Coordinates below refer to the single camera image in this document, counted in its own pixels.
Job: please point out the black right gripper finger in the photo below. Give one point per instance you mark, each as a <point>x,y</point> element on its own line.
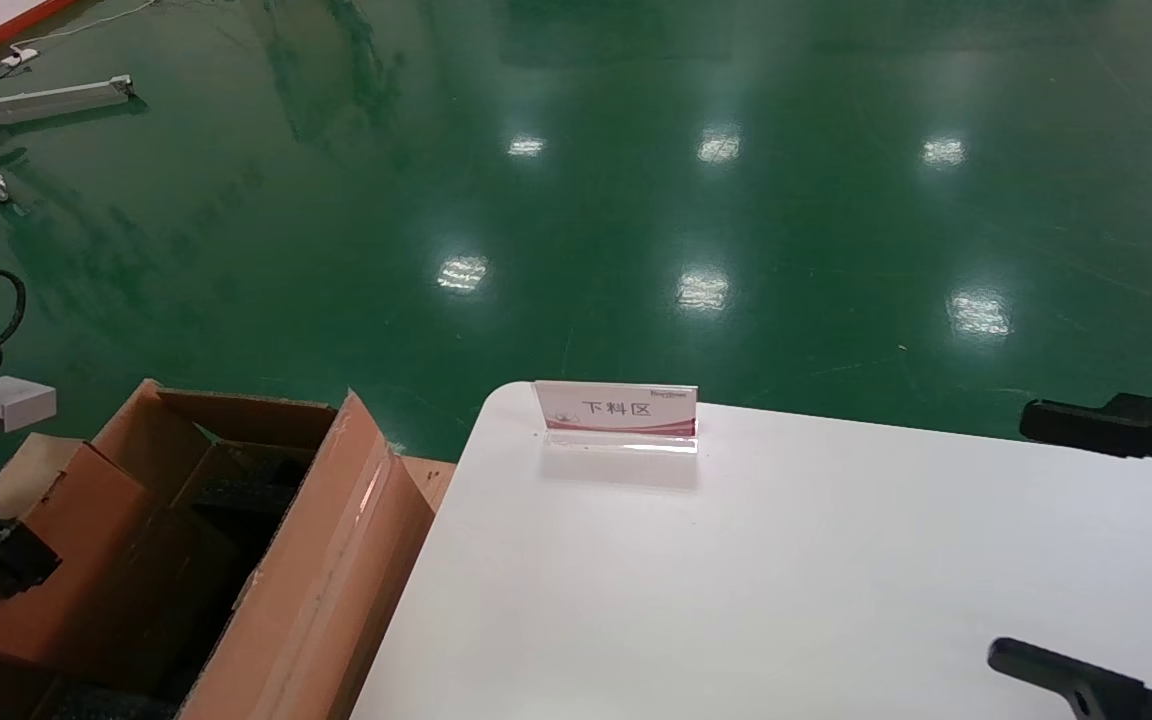
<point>1116,425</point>
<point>1086,680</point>

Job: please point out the small cardboard box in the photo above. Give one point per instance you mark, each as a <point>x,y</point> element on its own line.
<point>86,540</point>

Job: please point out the large cardboard box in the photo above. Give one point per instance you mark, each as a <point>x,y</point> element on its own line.
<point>336,560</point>

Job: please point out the black foam padding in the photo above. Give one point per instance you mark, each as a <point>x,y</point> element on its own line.
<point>106,702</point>

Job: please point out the long grey floor bar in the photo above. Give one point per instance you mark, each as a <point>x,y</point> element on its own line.
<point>56,97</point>

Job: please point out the acrylic table sign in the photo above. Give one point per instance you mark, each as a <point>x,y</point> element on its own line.
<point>626,410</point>

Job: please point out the white power strip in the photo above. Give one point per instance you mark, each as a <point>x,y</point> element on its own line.
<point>21,57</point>

